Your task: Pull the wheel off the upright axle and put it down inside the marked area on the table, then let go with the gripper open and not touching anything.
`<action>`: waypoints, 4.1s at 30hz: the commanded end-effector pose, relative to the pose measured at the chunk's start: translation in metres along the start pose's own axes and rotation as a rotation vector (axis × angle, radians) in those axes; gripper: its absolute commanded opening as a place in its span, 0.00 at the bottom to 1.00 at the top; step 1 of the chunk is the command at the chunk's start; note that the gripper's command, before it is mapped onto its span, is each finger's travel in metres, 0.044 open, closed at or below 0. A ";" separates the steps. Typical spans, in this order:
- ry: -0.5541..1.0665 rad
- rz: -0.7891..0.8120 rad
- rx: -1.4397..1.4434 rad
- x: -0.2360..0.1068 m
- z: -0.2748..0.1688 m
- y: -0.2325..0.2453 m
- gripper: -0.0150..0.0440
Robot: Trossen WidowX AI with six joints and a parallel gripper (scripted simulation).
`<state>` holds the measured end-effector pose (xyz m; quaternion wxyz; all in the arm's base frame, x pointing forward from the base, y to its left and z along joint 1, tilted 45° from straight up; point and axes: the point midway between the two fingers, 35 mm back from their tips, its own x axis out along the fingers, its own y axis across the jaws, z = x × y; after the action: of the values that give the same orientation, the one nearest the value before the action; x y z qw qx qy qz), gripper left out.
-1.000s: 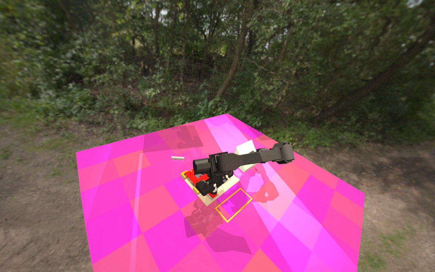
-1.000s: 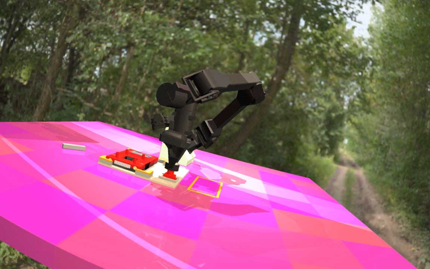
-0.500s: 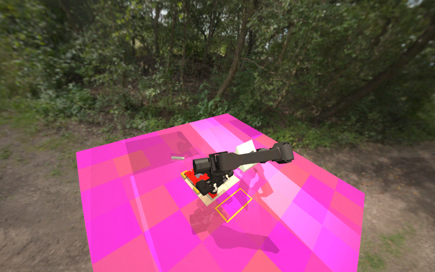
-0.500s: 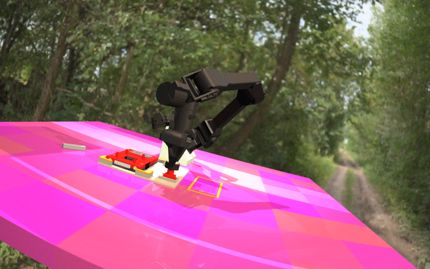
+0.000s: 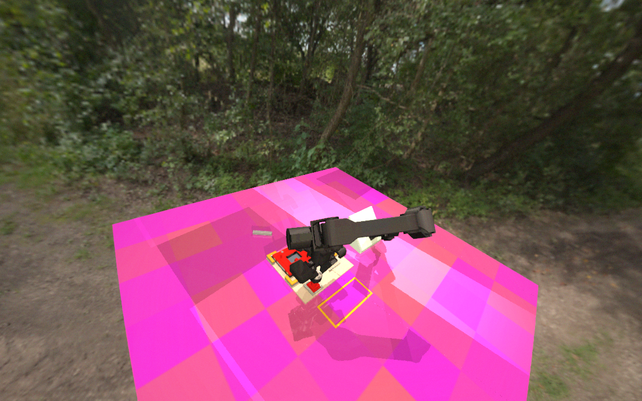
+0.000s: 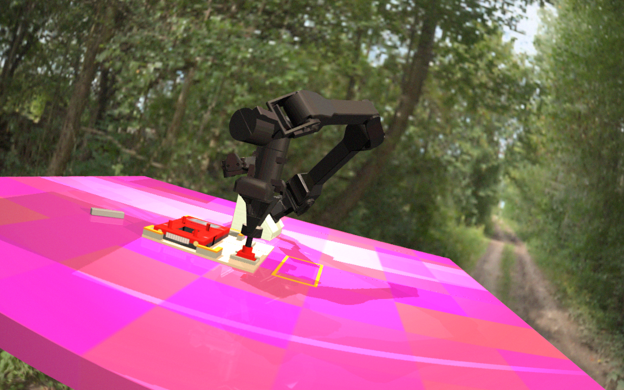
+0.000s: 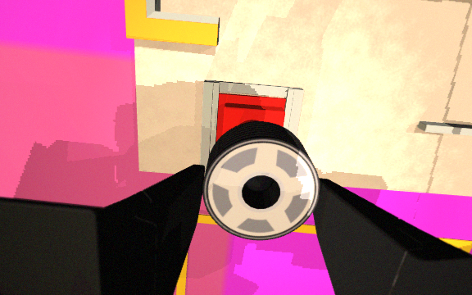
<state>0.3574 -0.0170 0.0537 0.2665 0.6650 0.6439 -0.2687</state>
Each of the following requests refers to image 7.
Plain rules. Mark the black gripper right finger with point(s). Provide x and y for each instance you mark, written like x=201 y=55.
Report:
x=369 y=251

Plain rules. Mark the black wheel with beige rim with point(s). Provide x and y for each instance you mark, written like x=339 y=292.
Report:
x=252 y=149

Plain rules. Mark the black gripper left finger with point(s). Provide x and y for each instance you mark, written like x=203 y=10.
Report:
x=136 y=246

